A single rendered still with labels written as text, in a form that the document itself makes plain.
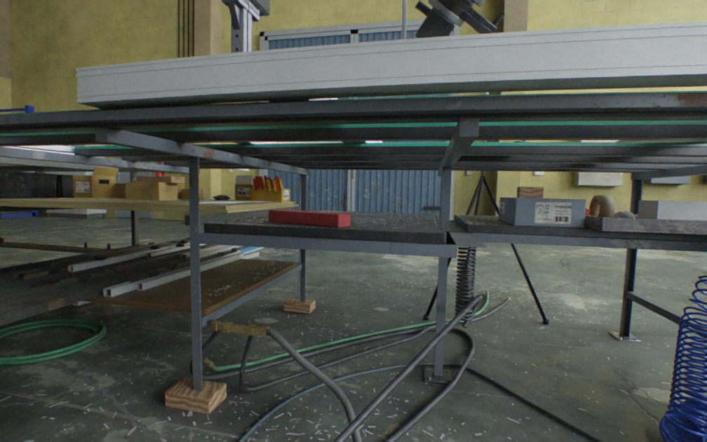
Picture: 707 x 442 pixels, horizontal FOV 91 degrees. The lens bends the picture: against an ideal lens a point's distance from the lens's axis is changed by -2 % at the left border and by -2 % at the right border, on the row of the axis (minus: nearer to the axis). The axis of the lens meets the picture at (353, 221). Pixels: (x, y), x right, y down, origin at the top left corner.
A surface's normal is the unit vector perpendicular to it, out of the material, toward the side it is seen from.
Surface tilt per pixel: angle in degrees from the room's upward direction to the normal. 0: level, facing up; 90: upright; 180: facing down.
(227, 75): 90
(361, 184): 90
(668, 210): 90
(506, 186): 90
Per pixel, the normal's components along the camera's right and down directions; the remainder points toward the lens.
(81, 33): -0.20, 0.07
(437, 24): -0.21, 0.55
